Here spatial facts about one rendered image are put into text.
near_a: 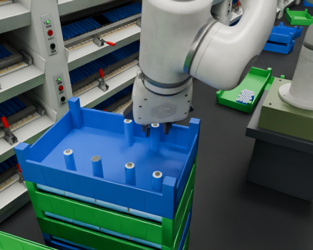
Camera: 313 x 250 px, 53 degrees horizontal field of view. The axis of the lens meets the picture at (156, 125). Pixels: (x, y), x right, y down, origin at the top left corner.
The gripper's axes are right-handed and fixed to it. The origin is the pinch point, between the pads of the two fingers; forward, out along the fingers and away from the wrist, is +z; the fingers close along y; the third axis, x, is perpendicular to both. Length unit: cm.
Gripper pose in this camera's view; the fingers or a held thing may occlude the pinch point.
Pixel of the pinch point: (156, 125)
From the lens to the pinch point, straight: 63.2
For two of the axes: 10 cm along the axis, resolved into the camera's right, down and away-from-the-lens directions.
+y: 9.8, -1.1, 1.7
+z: -0.8, 5.1, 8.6
